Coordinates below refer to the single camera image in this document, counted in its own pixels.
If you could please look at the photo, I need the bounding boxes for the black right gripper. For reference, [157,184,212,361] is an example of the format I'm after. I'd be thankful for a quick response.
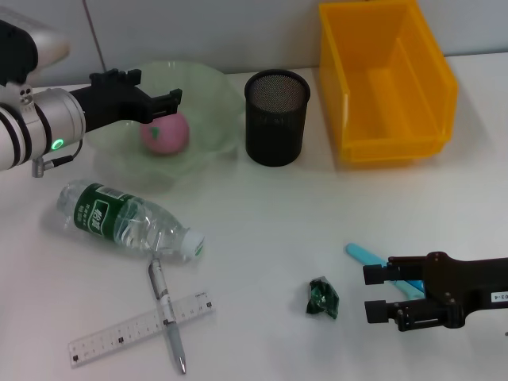
[362,250,508,333]

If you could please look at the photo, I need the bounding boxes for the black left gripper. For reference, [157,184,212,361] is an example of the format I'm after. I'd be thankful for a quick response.
[69,67,184,135]

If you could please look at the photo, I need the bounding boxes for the pink peach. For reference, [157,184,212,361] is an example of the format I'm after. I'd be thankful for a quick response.
[139,112,191,157]

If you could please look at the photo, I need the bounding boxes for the green plastic wrapper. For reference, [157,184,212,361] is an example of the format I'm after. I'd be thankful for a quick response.
[305,277,341,321]

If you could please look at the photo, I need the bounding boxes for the clear green-label water bottle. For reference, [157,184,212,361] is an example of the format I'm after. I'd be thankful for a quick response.
[56,178,206,264]

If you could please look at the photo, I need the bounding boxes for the blue scissors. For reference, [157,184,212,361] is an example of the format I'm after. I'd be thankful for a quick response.
[344,242,425,301]

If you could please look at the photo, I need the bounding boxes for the translucent green fruit plate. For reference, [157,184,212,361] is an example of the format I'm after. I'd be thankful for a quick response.
[87,59,246,195]

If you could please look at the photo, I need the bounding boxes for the black mesh pen holder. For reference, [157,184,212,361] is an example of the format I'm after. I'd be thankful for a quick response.
[244,69,311,167]

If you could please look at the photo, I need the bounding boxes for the grey white pen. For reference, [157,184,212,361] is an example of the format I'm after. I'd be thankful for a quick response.
[148,257,187,375]

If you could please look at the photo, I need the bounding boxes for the clear plastic ruler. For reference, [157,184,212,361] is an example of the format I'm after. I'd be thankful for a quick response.
[67,291,215,369]

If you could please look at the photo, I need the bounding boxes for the yellow plastic bin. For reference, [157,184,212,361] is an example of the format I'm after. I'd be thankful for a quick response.
[317,0,460,163]

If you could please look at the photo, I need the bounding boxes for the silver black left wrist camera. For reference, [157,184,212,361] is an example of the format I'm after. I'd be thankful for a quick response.
[0,11,71,87]

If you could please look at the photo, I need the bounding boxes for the left arm grey cable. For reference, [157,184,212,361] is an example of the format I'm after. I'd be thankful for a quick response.
[31,138,84,179]

